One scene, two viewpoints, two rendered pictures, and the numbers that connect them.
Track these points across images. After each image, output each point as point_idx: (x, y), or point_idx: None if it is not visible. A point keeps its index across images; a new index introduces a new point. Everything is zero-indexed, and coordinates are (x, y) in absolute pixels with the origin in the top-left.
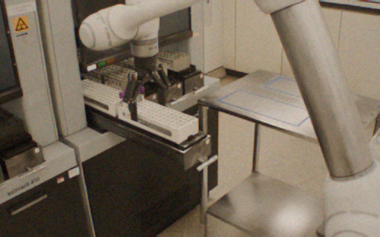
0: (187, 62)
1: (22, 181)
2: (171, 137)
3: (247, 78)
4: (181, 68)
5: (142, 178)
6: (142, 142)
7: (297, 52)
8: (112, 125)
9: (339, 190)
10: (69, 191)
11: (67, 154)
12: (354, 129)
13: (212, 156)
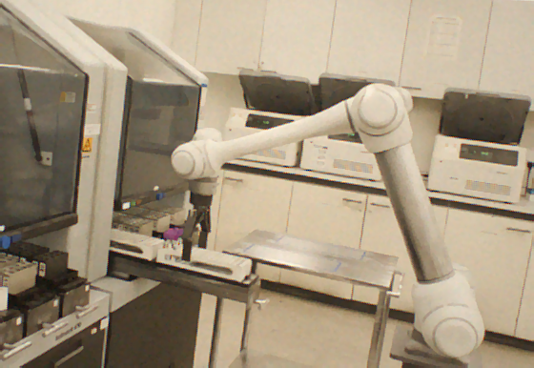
0: (183, 217)
1: (69, 324)
2: (232, 276)
3: (253, 235)
4: (178, 223)
5: (145, 345)
6: (192, 284)
7: (400, 180)
8: (148, 270)
9: (435, 289)
10: (96, 347)
11: (104, 299)
12: (441, 240)
13: (194, 332)
